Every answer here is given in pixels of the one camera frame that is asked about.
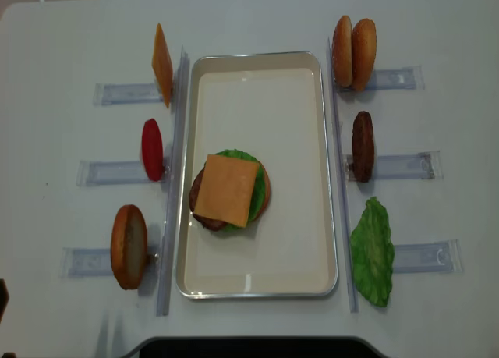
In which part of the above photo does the black base bottom edge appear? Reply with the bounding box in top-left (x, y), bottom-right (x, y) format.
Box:
top-left (135, 337), bottom-right (383, 357)

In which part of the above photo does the upright green lettuce leaf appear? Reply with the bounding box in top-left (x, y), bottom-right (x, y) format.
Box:
top-left (350, 197), bottom-right (395, 307)

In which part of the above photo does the upright orange cheese slice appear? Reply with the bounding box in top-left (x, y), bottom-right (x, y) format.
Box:
top-left (151, 23), bottom-right (174, 108)

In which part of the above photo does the long clear rail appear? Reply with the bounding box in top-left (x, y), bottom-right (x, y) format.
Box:
top-left (156, 50), bottom-right (190, 317)
top-left (327, 37), bottom-right (359, 314)

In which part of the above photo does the clear holder top right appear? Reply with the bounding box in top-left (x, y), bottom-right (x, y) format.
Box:
top-left (335, 65), bottom-right (425, 94)

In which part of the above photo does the upright red tomato slice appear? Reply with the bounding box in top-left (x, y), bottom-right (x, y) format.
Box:
top-left (141, 119), bottom-right (165, 182)

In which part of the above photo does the brown patty on burger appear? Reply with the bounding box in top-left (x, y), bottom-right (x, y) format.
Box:
top-left (189, 168), bottom-right (227, 232)

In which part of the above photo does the right long clear rail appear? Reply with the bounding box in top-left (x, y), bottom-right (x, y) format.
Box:
top-left (327, 37), bottom-right (359, 314)

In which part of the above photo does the clear holder bottom left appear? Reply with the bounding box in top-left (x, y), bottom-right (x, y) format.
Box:
top-left (58, 246), bottom-right (161, 279)

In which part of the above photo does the clear holder top left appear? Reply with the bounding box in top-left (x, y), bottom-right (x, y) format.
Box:
top-left (93, 83), bottom-right (163, 106)

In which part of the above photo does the clear holder bottom right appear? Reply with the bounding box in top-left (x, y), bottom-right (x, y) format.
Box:
top-left (393, 239), bottom-right (463, 274)

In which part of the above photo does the left long clear rail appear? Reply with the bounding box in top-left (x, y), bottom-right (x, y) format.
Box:
top-left (156, 50), bottom-right (190, 317)

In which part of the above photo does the clear holder middle left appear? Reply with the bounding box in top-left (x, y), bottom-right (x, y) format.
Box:
top-left (76, 161), bottom-right (151, 186)

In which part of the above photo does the clear holder middle right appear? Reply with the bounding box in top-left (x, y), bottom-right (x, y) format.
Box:
top-left (344, 151), bottom-right (443, 182)

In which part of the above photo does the upright bun half left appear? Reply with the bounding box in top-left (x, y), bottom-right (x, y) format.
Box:
top-left (110, 204), bottom-right (147, 290)

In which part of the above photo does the upright brown meat patty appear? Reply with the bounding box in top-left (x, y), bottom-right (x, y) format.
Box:
top-left (352, 111), bottom-right (375, 183)

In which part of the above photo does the orange cheese slice on burger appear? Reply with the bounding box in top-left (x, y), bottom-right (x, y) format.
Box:
top-left (194, 154), bottom-right (260, 228)

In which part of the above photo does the clear holder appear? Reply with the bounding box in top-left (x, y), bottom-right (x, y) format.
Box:
top-left (393, 239), bottom-right (463, 274)
top-left (76, 161), bottom-right (151, 186)
top-left (335, 65), bottom-right (425, 94)
top-left (58, 246), bottom-right (161, 279)
top-left (93, 83), bottom-right (163, 106)
top-left (344, 151), bottom-right (443, 182)

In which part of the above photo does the green lettuce on burger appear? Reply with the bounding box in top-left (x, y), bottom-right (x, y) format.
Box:
top-left (217, 149), bottom-right (265, 225)

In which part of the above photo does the white metal-rimmed tray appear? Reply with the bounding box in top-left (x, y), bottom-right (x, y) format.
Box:
top-left (175, 51), bottom-right (338, 299)

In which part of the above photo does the brown object left edge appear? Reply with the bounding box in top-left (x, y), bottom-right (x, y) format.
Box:
top-left (0, 278), bottom-right (9, 321)

